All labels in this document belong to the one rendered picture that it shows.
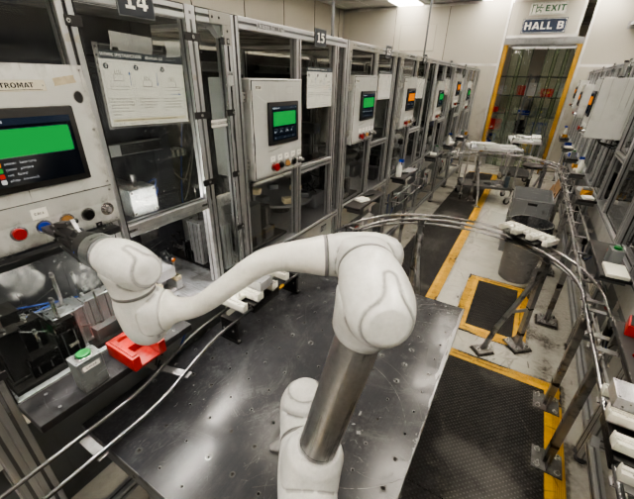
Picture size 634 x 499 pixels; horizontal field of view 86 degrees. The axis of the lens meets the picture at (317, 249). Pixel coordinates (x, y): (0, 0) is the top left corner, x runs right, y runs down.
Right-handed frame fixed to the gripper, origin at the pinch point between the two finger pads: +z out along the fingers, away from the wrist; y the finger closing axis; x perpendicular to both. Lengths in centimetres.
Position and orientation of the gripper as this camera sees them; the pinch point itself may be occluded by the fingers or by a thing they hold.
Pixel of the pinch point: (53, 231)
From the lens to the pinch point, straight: 119.0
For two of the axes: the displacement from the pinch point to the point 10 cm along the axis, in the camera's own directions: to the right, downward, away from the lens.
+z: -8.6, -2.5, 4.5
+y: 0.3, -8.9, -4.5
